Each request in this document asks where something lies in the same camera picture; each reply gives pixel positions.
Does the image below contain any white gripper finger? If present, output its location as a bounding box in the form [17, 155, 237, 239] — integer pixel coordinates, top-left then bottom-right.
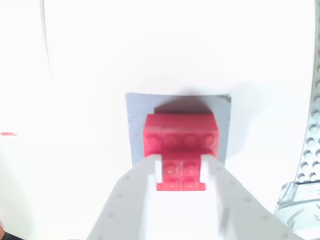
[85, 153, 164, 240]
[199, 153, 310, 240]

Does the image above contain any grey Lego baseplate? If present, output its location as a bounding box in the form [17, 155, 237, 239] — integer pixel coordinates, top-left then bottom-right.
[294, 0, 320, 186]

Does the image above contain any clear plastic bag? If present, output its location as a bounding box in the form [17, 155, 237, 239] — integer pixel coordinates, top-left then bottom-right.
[271, 180, 320, 239]

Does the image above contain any grey square pad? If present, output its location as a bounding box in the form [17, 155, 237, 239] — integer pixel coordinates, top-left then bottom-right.
[124, 92, 232, 168]

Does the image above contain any red Lego cube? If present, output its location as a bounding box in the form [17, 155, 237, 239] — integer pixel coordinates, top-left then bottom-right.
[142, 113, 221, 192]

